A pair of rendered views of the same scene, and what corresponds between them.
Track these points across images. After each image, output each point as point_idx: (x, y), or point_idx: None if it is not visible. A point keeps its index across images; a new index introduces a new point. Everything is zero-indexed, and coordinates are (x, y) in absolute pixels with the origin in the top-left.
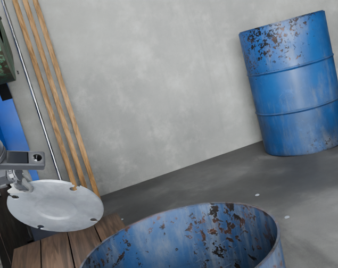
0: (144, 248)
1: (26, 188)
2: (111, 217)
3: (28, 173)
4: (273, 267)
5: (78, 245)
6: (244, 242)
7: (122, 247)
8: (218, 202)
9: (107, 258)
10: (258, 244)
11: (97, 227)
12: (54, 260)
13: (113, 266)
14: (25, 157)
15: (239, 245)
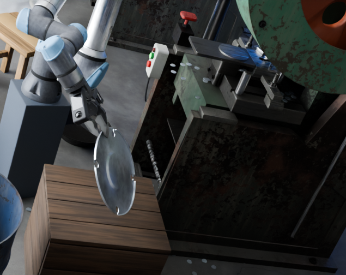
0: (13, 217)
1: (86, 127)
2: (159, 244)
3: (103, 125)
4: None
5: (109, 210)
6: None
7: (10, 197)
8: None
9: (0, 186)
10: None
11: (141, 229)
12: (93, 193)
13: (0, 195)
14: (77, 107)
15: None
